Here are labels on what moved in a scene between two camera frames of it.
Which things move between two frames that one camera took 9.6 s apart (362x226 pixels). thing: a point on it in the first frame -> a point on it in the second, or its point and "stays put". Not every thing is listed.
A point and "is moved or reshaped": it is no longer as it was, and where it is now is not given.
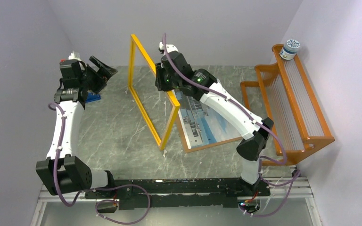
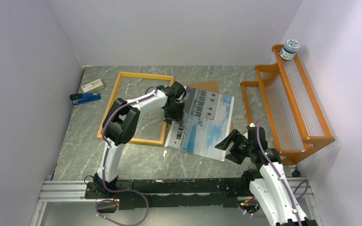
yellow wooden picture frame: (173, 103) -> (99, 134)
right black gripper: (160, 69) -> (234, 156)
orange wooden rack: (284, 93) stays put
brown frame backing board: (201, 127) is moved or reshaped
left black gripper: (105, 73) -> (177, 117)
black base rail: (182, 193) stays put
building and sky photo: (203, 126) is moved or reshaped
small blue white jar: (290, 49) stays put
